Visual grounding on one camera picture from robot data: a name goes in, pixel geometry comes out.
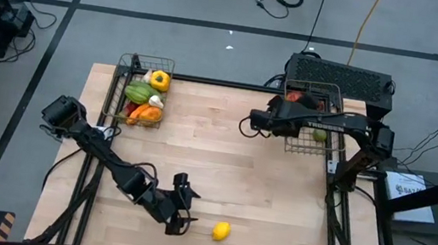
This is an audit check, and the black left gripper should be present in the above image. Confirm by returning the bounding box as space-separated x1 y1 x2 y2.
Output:
141 168 205 239

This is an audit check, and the red yellow apple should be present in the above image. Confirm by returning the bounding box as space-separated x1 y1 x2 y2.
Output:
285 89 305 105

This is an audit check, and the yellow lemon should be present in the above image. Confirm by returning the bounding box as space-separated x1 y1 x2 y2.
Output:
210 219 233 243

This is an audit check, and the dark red apple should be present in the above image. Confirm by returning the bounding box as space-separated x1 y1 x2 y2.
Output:
300 92 329 112

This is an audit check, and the green lime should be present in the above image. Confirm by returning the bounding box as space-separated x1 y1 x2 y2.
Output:
311 127 329 144

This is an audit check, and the lumpy orange produce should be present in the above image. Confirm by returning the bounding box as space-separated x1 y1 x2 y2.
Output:
139 104 164 127

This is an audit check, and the orange carrot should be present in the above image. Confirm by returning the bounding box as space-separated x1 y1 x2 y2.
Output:
125 100 151 128

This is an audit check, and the white garlic bulb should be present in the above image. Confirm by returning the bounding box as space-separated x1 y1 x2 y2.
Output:
146 94 166 111
140 67 154 85

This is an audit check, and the yellow bell pepper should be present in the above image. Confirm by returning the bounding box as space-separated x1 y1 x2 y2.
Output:
148 68 173 94

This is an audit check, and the red chili pepper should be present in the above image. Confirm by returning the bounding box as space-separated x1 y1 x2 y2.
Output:
122 100 139 119

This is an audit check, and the green ribbed squash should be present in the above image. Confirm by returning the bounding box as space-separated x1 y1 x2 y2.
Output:
122 83 153 106

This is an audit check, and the green cucumber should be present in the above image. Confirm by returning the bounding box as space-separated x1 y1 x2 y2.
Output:
127 78 165 100

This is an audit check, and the black perforated computer box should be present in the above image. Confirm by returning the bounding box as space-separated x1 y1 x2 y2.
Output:
280 51 400 122

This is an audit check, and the white printed sign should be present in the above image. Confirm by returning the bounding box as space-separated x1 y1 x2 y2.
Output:
378 169 438 227

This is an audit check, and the black table frame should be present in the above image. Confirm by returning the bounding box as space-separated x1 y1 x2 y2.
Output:
27 54 414 245

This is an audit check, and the wire basket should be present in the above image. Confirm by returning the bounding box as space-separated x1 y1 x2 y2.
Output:
100 49 177 131
274 76 356 162

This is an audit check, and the silver frame bracket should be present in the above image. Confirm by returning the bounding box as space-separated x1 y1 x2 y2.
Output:
325 157 340 175

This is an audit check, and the yellow cable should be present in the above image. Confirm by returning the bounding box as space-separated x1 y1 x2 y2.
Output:
345 0 386 71

